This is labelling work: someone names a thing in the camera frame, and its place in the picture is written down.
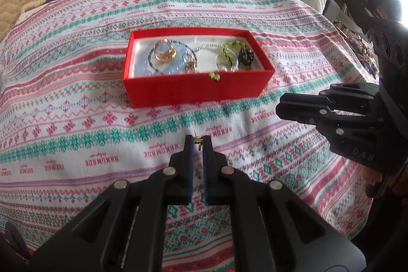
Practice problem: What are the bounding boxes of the patterned knit-print blanket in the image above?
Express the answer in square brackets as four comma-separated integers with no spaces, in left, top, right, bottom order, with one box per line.
[0,0,383,272]

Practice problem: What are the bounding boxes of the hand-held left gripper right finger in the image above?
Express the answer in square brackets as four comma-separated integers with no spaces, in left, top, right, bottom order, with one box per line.
[202,135,365,272]

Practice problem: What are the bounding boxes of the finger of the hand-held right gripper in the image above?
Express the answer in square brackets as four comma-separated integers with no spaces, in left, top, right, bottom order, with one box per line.
[319,83,380,116]
[276,93,385,140]

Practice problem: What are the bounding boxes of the clear bead necklace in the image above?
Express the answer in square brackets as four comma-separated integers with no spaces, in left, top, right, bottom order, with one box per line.
[194,42,240,72]

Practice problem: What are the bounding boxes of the red jewelry box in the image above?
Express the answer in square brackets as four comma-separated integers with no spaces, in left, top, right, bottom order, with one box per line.
[123,27,276,109]

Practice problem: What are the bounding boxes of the green bead black cord bracelet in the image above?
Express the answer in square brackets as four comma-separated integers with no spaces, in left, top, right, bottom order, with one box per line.
[222,40,243,66]

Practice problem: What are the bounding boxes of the gold rings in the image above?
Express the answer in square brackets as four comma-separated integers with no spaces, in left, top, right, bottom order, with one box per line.
[155,39,178,63]

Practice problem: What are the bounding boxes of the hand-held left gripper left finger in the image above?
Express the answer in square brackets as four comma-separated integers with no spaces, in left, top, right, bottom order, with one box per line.
[29,135,196,272]

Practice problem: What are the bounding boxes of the pale blue bead bracelet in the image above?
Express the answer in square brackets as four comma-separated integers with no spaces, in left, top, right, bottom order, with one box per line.
[137,42,195,76]

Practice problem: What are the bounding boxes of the person's right hand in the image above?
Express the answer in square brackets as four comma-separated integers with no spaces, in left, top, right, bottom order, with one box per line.
[365,167,408,200]

